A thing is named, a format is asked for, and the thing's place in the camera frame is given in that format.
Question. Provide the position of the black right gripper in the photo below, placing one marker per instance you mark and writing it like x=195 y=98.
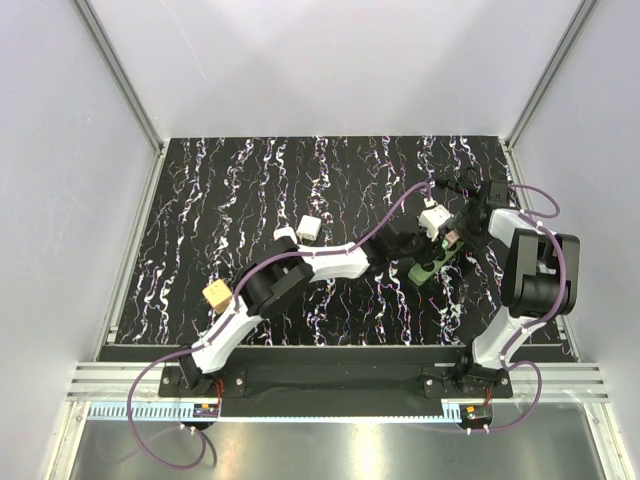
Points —
x=459 y=224

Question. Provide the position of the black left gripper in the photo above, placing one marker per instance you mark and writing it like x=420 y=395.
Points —
x=430 y=252

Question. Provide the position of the green power strip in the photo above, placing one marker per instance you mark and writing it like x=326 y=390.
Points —
x=419 y=274

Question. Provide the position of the white charger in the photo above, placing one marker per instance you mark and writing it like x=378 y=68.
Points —
x=308 y=228

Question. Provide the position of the white plug adapter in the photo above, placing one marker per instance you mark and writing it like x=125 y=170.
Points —
x=285 y=232

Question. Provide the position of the beige cube socket adapter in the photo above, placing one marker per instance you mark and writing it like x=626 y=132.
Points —
x=218 y=295

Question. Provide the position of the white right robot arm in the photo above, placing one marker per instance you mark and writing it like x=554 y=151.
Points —
x=540 y=280

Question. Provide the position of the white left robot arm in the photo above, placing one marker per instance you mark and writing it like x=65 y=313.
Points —
x=270 y=284

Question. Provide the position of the pink plug on strip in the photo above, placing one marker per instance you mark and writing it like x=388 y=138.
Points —
x=453 y=237

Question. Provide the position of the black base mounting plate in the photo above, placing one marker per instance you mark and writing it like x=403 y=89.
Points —
x=434 y=372

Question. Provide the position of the metal front tray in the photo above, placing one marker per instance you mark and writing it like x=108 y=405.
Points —
x=555 y=443

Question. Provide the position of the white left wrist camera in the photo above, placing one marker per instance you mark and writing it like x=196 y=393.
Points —
x=433 y=217

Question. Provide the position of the aluminium frame rail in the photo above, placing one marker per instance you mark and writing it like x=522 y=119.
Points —
x=74 y=414

